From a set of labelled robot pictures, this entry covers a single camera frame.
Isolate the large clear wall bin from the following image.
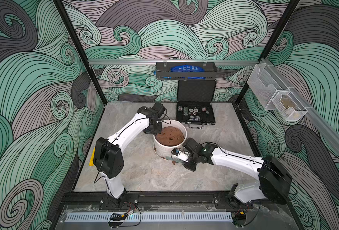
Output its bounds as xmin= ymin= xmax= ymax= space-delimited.
xmin=247 ymin=63 xmax=286 ymax=111

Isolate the small clear wall bin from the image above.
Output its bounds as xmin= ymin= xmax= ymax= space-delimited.
xmin=272 ymin=91 xmax=308 ymax=122

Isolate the aluminium wall rail back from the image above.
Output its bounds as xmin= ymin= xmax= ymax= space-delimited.
xmin=88 ymin=58 xmax=259 ymax=66

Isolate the aluminium wall rail right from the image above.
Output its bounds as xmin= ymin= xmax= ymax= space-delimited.
xmin=260 ymin=58 xmax=339 ymax=170

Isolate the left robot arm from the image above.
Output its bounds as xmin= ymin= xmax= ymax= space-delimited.
xmin=92 ymin=103 xmax=167 ymax=200

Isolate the black poker chip case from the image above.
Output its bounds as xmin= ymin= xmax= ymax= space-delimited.
xmin=176 ymin=80 xmax=216 ymax=129

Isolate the white ceramic pot with mud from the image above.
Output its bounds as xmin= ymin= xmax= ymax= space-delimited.
xmin=153 ymin=120 xmax=187 ymax=160

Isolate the white perforated cable duct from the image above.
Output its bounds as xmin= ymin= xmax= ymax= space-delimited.
xmin=65 ymin=212 xmax=233 ymax=223

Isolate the blue item on shelf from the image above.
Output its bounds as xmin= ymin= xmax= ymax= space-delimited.
xmin=170 ymin=65 xmax=205 ymax=72

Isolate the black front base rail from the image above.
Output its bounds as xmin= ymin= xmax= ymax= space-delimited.
xmin=62 ymin=191 xmax=291 ymax=205

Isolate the aluminium wall rail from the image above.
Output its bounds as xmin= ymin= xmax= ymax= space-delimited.
xmin=88 ymin=58 xmax=259 ymax=66
xmin=260 ymin=58 xmax=339 ymax=170

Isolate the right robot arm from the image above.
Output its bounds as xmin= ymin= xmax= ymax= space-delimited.
xmin=171 ymin=138 xmax=292 ymax=205

